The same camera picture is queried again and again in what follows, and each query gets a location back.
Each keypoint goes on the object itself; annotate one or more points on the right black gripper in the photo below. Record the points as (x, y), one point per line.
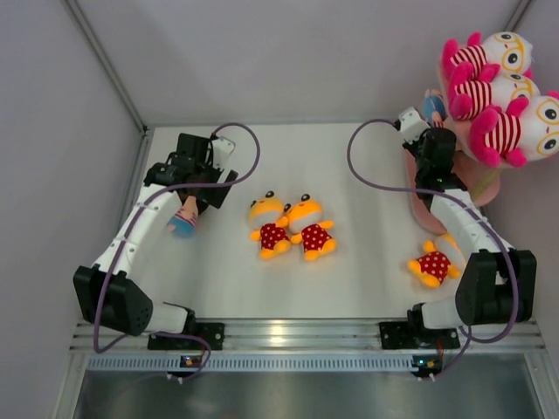
(412, 145)

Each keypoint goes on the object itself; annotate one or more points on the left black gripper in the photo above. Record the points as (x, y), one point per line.
(212, 195)

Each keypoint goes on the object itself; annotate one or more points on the boy plush black hair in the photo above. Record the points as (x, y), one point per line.
(183, 223)

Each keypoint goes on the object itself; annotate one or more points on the pink panda plush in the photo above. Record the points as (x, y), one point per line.
(527, 130)
(468, 96)
(503, 52)

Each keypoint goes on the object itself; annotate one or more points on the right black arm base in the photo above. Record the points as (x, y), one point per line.
(397, 335)

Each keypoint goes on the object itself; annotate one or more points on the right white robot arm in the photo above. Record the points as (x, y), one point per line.
(497, 285)

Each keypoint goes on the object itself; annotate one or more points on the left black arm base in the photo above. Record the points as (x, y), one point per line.
(191, 340)

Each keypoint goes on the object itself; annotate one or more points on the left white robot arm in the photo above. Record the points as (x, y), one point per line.
(116, 292)

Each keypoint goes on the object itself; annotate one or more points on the pink three-tier shelf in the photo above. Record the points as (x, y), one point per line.
(482, 183)

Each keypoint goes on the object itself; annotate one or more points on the yellow bear plush left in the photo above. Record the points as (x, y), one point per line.
(268, 223)

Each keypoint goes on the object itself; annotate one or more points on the yellow bear plush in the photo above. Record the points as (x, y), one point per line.
(268, 223)
(442, 259)
(308, 228)

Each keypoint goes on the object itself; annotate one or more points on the yellow bear plush middle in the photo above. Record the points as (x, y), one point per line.
(308, 228)

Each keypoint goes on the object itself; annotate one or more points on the yellow bear plush right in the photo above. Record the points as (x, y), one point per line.
(442, 259)

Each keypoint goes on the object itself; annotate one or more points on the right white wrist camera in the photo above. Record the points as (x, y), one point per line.
(411, 125)

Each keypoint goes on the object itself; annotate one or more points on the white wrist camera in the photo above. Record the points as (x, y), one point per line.
(411, 125)
(222, 149)

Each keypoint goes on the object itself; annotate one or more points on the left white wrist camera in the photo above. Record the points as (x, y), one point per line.
(222, 149)

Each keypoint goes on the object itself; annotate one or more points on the aluminium front rail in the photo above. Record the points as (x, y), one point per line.
(322, 335)

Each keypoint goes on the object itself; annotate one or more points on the white slotted cable duct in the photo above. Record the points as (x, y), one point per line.
(176, 363)

